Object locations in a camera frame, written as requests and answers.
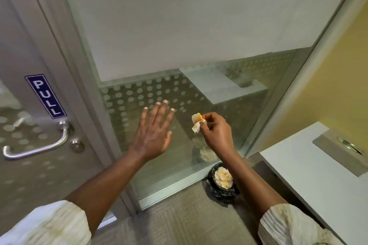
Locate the person's right hand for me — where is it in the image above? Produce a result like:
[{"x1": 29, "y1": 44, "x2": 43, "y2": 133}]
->
[{"x1": 201, "y1": 112, "x2": 241, "y2": 160}]

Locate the person's left hand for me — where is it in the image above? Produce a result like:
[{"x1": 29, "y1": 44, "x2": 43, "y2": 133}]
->
[{"x1": 129, "y1": 100, "x2": 176, "y2": 163}]

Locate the white tissue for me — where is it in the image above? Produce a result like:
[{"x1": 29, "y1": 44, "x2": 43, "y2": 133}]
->
[{"x1": 192, "y1": 113, "x2": 207, "y2": 135}]

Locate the silver door handle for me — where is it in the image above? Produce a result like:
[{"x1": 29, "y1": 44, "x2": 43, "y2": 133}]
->
[{"x1": 3, "y1": 121, "x2": 71, "y2": 161}]

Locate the person's left forearm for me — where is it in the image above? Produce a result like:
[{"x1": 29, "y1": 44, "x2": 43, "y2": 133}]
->
[{"x1": 64, "y1": 145, "x2": 149, "y2": 235}]

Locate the person's right forearm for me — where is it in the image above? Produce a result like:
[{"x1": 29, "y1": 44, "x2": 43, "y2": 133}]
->
[{"x1": 220, "y1": 151, "x2": 288, "y2": 219}]

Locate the blue PULL sign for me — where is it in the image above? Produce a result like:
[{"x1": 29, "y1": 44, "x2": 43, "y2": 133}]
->
[{"x1": 24, "y1": 74, "x2": 67, "y2": 120}]

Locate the beige patterned tissue box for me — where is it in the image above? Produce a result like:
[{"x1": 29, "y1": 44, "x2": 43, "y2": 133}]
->
[{"x1": 312, "y1": 130, "x2": 368, "y2": 178}]

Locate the frosted glass door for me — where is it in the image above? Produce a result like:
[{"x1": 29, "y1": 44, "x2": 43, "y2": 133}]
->
[{"x1": 0, "y1": 0, "x2": 136, "y2": 234}]

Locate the black trash bin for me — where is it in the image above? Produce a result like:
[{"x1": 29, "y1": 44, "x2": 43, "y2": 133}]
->
[{"x1": 206, "y1": 162, "x2": 241, "y2": 199}]

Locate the frosted glass partition panel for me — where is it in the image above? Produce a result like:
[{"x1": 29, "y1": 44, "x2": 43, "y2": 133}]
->
[{"x1": 54, "y1": 0, "x2": 368, "y2": 211}]

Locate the white striped left sleeve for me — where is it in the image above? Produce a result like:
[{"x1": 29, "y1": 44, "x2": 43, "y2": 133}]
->
[{"x1": 0, "y1": 200, "x2": 92, "y2": 245}]

